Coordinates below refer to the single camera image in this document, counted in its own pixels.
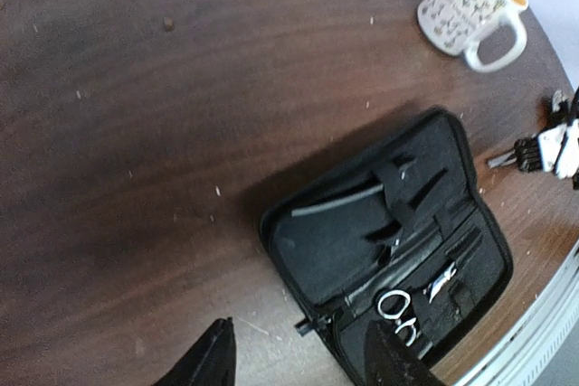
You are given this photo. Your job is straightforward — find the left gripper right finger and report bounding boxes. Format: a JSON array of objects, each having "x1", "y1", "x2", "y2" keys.
[{"x1": 364, "y1": 320, "x2": 443, "y2": 386}]

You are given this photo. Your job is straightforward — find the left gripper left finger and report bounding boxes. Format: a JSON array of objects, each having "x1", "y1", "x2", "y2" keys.
[{"x1": 154, "y1": 317, "x2": 236, "y2": 386}]

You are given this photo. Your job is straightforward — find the silver straight hair scissors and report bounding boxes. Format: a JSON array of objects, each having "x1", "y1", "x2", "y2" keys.
[{"x1": 375, "y1": 262, "x2": 458, "y2": 347}]

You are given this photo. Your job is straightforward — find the black zippered tool case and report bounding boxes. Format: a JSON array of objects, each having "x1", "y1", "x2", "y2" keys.
[{"x1": 259, "y1": 107, "x2": 514, "y2": 385}]

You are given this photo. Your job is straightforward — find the silver thinning scissors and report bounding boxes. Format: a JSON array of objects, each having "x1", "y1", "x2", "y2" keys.
[{"x1": 487, "y1": 152, "x2": 517, "y2": 169}]

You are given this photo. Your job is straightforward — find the white floral mug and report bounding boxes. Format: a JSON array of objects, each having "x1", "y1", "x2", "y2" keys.
[{"x1": 416, "y1": 0, "x2": 529, "y2": 73}]

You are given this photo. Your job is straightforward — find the aluminium front rail frame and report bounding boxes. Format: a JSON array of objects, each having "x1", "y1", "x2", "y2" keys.
[{"x1": 457, "y1": 246, "x2": 578, "y2": 385}]

